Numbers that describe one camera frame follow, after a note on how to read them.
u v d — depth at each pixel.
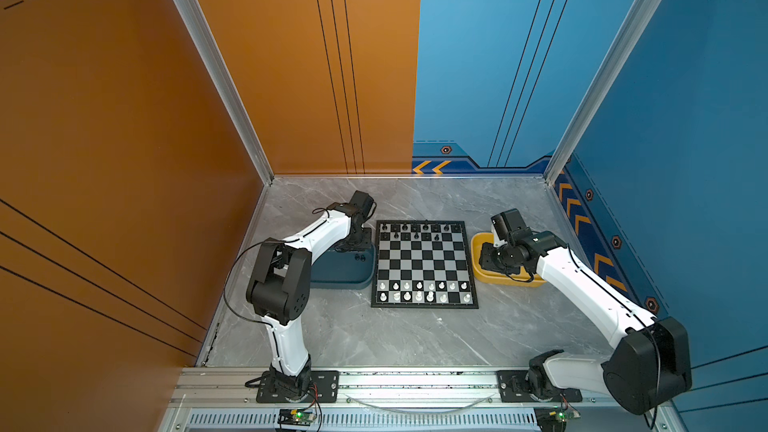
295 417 0.71
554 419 0.71
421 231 1.02
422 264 0.94
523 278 0.66
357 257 0.97
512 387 0.72
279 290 0.50
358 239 0.82
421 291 0.86
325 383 0.74
